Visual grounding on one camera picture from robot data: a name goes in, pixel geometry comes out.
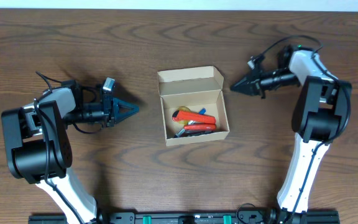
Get black mounting rail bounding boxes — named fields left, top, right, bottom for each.
left=28, top=208, right=340, bottom=224

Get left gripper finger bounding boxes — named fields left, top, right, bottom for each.
left=113, top=98, right=139, bottom=116
left=114, top=107, right=137, bottom=123

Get red black stapler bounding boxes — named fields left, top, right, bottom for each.
left=178, top=124, right=216, bottom=134

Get blue marker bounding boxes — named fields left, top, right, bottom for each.
left=175, top=111, right=205, bottom=125

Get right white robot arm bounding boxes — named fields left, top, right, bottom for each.
left=246, top=45, right=352, bottom=223

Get yellow tape roll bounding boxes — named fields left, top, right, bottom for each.
left=176, top=106, right=191, bottom=126

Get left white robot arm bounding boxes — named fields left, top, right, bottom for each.
left=1, top=78, right=264, bottom=224

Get orange utility knife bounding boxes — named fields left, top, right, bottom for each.
left=172, top=110, right=216, bottom=124

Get open cardboard box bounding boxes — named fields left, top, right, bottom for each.
left=157, top=66, right=230, bottom=146

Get black white marker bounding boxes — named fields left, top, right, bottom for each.
left=174, top=130, right=212, bottom=138

